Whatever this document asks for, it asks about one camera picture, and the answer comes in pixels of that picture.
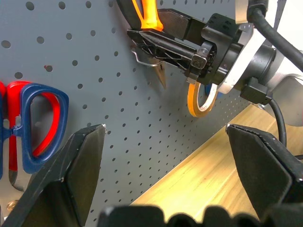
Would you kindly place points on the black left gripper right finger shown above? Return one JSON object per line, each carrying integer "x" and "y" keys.
{"x": 262, "y": 170}

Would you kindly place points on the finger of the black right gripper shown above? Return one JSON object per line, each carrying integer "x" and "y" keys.
{"x": 165, "y": 47}
{"x": 176, "y": 22}

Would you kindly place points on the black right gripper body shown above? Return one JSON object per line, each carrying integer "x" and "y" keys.
{"x": 220, "y": 47}

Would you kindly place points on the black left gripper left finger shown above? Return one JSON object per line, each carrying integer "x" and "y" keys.
{"x": 71, "y": 170}

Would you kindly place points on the orange tape roll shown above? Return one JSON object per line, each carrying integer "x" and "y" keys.
{"x": 192, "y": 104}

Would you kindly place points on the grey metal pegboard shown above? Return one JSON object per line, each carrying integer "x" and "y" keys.
{"x": 94, "y": 71}

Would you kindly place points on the orange and black needle-nose pliers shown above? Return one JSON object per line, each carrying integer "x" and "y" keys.
{"x": 150, "y": 16}

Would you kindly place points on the blue tape roll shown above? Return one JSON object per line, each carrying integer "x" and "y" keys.
{"x": 219, "y": 94}

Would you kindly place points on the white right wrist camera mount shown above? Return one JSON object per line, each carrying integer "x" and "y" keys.
{"x": 253, "y": 40}

